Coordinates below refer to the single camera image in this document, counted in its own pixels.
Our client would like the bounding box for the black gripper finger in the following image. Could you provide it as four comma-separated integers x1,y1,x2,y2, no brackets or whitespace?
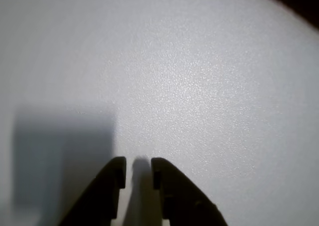
151,157,229,226
57,156,127,226

